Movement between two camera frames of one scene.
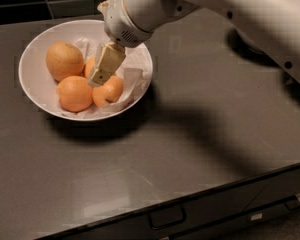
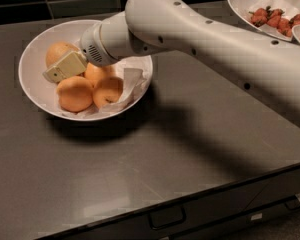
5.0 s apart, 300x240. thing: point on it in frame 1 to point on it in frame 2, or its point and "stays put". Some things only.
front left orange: (75, 93) stays put
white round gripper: (119, 22) to (90, 46)
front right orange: (108, 93) stays put
